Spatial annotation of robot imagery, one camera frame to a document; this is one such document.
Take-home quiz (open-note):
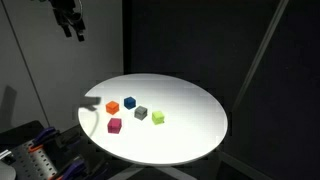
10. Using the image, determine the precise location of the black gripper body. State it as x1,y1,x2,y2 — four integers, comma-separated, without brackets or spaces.
49,0,85,28

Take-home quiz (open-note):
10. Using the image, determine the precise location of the orange block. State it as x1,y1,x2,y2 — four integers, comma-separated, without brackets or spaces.
105,101,119,115

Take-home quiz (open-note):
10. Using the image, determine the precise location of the blue block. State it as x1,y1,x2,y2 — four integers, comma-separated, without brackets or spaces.
124,97,136,109

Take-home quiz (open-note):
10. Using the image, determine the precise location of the magenta block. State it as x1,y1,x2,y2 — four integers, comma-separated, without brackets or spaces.
107,118,122,134

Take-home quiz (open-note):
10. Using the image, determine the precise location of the grey block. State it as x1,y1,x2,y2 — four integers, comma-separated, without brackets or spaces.
134,106,148,120

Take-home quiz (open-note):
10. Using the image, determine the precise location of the lime green block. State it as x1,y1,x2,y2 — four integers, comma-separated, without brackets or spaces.
152,111,164,125

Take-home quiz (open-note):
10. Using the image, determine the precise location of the white round table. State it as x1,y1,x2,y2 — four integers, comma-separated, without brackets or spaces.
78,74,228,166

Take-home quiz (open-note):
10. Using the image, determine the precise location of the purple orange clamp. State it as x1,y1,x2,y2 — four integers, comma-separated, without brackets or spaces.
28,127,60,153

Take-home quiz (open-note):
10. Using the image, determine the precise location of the purple black clamp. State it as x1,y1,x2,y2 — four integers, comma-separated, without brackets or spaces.
48,156,109,180

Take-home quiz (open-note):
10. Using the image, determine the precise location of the perforated metal board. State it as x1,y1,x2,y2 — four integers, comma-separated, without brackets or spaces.
11,141,57,180

